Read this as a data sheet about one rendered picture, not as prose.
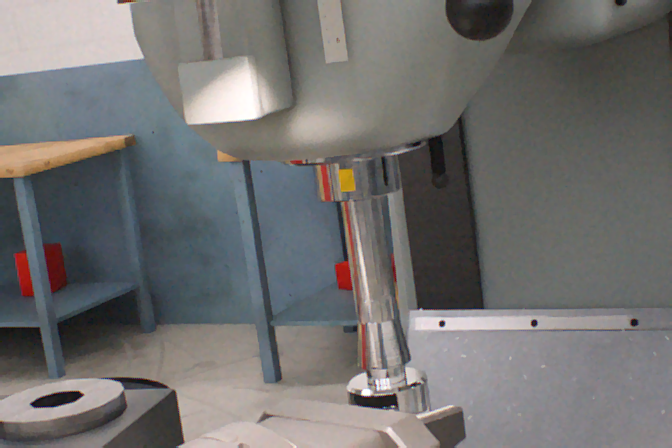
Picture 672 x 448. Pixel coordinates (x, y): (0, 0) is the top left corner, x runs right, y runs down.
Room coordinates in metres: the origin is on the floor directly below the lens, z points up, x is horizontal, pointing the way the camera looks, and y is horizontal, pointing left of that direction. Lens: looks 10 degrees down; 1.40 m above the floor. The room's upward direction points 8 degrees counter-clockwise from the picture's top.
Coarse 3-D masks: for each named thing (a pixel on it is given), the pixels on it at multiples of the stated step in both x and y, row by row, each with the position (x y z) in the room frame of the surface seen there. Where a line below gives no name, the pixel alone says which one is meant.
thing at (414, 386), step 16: (352, 384) 0.75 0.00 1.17; (368, 384) 0.74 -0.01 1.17; (384, 384) 0.74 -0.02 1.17; (400, 384) 0.73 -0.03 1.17; (416, 384) 0.73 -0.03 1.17; (352, 400) 0.74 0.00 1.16; (368, 400) 0.73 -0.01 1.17; (384, 400) 0.73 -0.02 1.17; (400, 400) 0.73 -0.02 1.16; (416, 400) 0.73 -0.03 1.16
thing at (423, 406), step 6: (426, 396) 0.74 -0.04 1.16; (414, 402) 0.73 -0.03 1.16; (420, 402) 0.73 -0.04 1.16; (426, 402) 0.74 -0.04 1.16; (378, 408) 0.73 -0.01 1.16; (384, 408) 0.73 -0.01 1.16; (390, 408) 0.73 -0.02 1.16; (396, 408) 0.73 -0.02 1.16; (402, 408) 0.73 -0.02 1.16; (408, 408) 0.73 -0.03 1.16; (414, 408) 0.73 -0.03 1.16; (420, 408) 0.73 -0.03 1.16; (426, 408) 0.74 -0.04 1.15; (414, 414) 0.73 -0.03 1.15; (420, 414) 0.73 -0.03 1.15
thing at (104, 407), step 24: (48, 384) 0.91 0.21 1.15; (72, 384) 0.91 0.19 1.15; (96, 384) 0.90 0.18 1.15; (120, 384) 0.89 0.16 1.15; (0, 408) 0.87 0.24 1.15; (24, 408) 0.86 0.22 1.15; (48, 408) 0.85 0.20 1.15; (72, 408) 0.85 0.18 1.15; (96, 408) 0.84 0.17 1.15; (120, 408) 0.86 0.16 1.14; (144, 408) 0.87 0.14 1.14; (168, 408) 0.89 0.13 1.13; (0, 432) 0.84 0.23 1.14; (24, 432) 0.83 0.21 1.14; (48, 432) 0.83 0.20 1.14; (72, 432) 0.83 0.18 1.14; (96, 432) 0.83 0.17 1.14; (120, 432) 0.83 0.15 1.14; (144, 432) 0.85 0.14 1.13; (168, 432) 0.89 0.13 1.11
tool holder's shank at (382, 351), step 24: (360, 216) 0.74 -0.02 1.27; (384, 216) 0.75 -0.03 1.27; (360, 240) 0.74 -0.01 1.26; (384, 240) 0.74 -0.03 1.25; (360, 264) 0.74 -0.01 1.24; (384, 264) 0.74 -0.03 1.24; (360, 288) 0.74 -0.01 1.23; (384, 288) 0.74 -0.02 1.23; (360, 312) 0.74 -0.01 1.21; (384, 312) 0.74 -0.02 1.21; (360, 336) 0.74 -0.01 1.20; (384, 336) 0.74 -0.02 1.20; (360, 360) 0.74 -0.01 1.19; (384, 360) 0.73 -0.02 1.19; (408, 360) 0.74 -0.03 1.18
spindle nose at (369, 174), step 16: (368, 160) 0.72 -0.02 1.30; (384, 160) 0.73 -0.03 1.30; (320, 176) 0.73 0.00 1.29; (336, 176) 0.73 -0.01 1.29; (368, 176) 0.72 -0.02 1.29; (384, 176) 0.73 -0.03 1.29; (320, 192) 0.74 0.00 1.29; (336, 192) 0.73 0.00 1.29; (352, 192) 0.72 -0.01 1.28; (368, 192) 0.72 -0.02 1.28; (384, 192) 0.73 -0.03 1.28
